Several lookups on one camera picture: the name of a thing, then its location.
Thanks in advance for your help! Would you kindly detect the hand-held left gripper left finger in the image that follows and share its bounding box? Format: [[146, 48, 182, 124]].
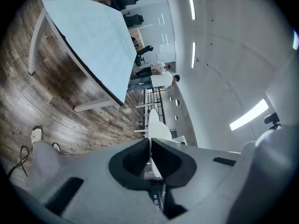
[[30, 138, 168, 224]]

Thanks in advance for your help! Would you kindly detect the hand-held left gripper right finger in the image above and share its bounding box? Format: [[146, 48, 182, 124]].
[[151, 138, 242, 220]]

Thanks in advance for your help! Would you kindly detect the table with light blue cloth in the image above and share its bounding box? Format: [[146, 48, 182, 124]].
[[28, 0, 138, 113]]

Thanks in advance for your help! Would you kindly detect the person's grey trouser leg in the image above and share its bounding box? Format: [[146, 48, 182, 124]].
[[29, 140, 73, 196]]

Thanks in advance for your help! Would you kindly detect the white round plate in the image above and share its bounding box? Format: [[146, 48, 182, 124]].
[[148, 108, 173, 180]]

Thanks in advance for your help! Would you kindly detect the long ceiling light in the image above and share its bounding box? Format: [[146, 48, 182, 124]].
[[229, 98, 269, 132], [191, 42, 197, 69], [187, 0, 197, 21], [292, 30, 299, 50]]

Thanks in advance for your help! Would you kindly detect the black metal rack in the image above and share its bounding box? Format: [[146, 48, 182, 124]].
[[151, 87, 167, 124]]

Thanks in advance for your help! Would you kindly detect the pale green checked tablecloth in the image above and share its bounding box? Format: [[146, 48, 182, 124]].
[[41, 0, 138, 106]]

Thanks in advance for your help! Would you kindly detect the round wooden table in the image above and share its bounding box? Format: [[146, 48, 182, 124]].
[[128, 28, 144, 50]]

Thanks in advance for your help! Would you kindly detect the black floor cable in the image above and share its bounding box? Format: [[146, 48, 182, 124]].
[[7, 145, 30, 179]]

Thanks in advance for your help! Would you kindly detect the black camera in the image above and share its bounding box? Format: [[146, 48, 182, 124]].
[[263, 112, 281, 131]]

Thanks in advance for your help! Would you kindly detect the white metal desk frame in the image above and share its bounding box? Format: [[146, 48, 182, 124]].
[[133, 87, 162, 133]]

